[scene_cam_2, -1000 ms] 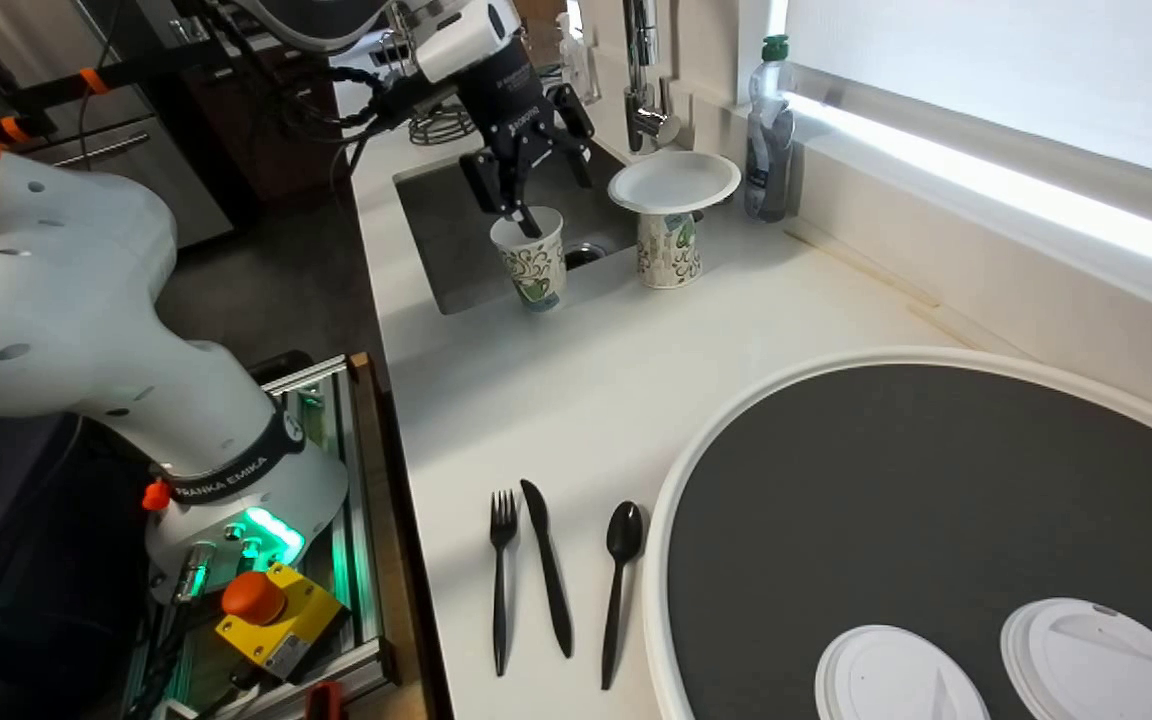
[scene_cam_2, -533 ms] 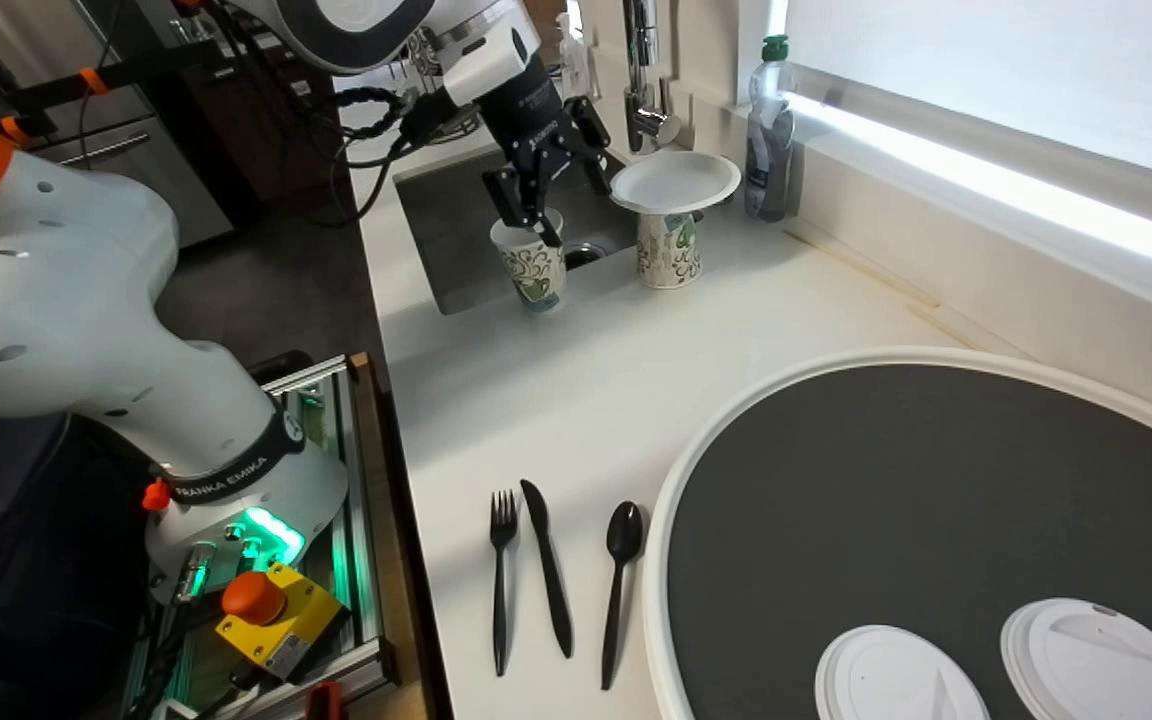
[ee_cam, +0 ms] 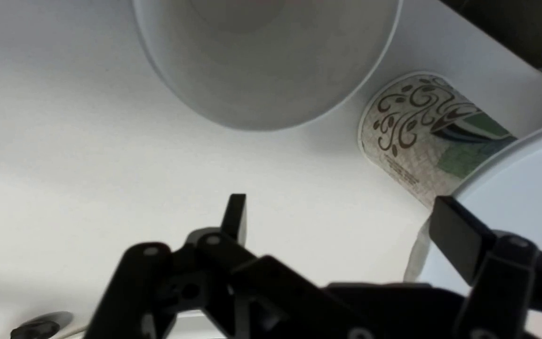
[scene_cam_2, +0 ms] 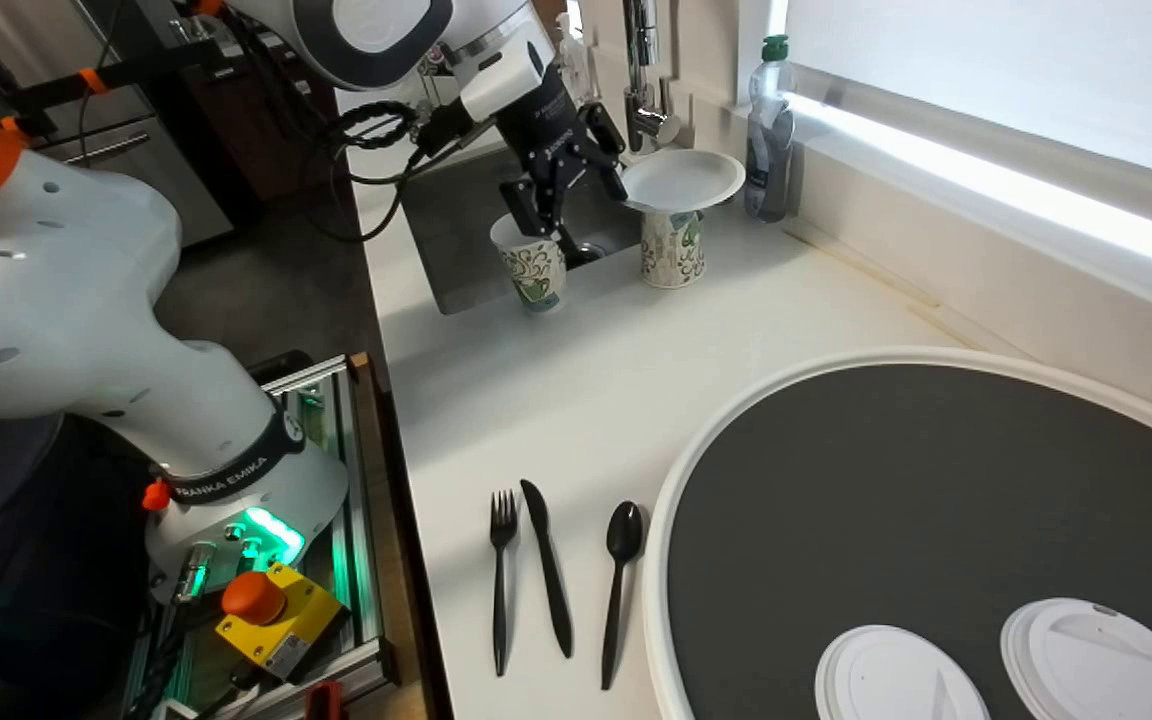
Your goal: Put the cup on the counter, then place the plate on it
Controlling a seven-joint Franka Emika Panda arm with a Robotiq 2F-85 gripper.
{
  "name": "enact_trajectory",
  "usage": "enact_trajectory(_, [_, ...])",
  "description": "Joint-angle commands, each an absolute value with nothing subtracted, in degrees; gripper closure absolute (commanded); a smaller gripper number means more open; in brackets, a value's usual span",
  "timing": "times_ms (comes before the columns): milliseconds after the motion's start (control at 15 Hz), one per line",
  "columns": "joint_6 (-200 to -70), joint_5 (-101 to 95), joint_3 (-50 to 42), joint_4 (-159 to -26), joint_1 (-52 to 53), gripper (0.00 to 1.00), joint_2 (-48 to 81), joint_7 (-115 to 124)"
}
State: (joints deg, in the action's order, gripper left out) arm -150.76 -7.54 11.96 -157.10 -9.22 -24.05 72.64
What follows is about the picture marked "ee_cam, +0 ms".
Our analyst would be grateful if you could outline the inverted printed paper cup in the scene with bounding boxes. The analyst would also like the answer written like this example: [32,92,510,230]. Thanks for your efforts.
[356,69,518,209]

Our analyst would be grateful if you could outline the black plastic spoon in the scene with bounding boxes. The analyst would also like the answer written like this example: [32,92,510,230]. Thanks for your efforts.
[10,311,76,339]

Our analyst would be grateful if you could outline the stainless steel sink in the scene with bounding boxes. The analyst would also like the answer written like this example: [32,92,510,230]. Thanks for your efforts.
[439,0,542,77]

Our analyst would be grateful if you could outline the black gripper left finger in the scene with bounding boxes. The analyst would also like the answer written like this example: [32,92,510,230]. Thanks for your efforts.
[85,192,375,339]

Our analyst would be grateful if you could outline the printed paper cup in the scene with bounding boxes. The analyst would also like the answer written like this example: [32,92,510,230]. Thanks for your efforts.
[356,69,518,209]
[132,0,405,134]

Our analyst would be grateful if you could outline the white round plate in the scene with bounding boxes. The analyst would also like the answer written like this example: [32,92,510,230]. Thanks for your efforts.
[401,117,542,297]

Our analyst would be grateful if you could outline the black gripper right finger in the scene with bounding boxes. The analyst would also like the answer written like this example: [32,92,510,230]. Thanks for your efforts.
[427,194,542,339]

